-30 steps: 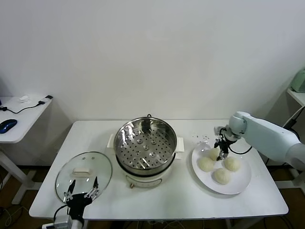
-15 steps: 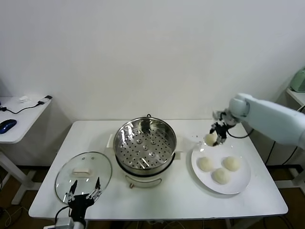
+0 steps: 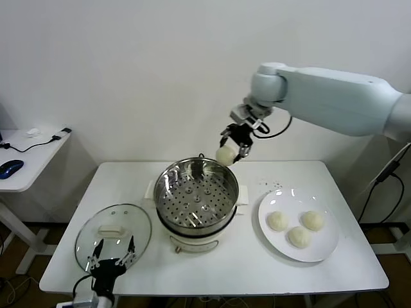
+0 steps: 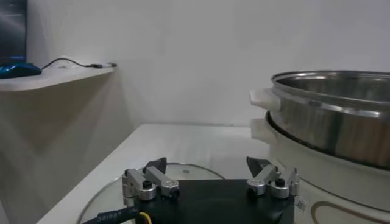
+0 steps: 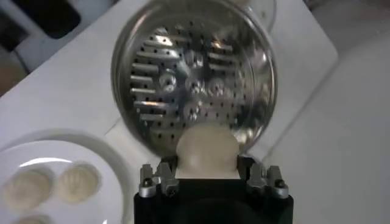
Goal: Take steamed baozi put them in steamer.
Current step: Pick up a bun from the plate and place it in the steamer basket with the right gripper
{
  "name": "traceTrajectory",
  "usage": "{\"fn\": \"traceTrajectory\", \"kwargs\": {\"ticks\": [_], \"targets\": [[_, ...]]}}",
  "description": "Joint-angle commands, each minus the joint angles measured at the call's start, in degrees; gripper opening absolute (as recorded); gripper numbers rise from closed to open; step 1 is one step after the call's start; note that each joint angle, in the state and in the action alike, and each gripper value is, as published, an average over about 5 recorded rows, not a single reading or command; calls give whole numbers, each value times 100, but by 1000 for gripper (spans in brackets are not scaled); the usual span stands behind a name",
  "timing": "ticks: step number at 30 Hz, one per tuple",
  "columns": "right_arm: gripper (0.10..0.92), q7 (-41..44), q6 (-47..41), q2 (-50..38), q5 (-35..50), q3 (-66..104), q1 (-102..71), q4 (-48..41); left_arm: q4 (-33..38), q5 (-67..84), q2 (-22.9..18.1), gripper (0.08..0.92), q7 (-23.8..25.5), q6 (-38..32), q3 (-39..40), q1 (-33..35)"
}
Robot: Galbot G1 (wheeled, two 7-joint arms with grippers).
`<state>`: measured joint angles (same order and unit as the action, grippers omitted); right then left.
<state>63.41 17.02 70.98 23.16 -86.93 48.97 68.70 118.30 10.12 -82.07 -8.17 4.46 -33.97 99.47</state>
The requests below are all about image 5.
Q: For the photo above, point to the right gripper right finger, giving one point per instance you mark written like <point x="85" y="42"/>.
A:
<point x="259" y="182"/>

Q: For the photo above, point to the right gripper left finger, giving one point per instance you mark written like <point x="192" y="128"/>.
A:
<point x="166" y="182"/>

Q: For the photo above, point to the white steamed baozi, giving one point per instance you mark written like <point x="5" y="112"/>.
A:
<point x="77" y="182"/>
<point x="27" y="188"/>
<point x="32" y="220"/>
<point x="207" y="149"/>

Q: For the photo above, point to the steel steamer basket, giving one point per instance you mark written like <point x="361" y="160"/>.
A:
<point x="195" y="76"/>

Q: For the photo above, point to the white round plate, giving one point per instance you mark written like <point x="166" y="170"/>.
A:
<point x="106" y="188"/>

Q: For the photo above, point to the grey robot torso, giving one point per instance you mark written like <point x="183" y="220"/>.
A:
<point x="45" y="18"/>

